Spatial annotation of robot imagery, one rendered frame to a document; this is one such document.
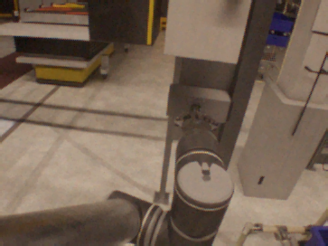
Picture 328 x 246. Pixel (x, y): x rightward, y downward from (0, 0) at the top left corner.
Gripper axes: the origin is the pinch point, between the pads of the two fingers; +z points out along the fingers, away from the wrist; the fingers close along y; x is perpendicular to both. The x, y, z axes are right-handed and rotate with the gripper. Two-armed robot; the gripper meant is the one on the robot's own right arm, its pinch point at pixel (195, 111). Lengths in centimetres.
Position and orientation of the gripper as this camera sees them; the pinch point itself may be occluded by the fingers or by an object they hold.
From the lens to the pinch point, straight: 74.0
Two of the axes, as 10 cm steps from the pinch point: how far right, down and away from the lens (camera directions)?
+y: -9.9, -1.2, 0.2
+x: -0.9, 8.4, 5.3
